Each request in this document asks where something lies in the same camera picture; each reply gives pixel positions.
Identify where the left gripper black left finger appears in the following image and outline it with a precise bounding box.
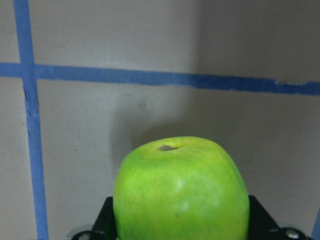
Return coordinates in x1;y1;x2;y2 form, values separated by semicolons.
91;196;118;240

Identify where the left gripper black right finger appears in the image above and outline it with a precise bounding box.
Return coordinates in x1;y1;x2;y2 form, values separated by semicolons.
248;195;280;240

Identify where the green apple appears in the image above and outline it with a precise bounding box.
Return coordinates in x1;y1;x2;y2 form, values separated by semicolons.
113;136;250;240

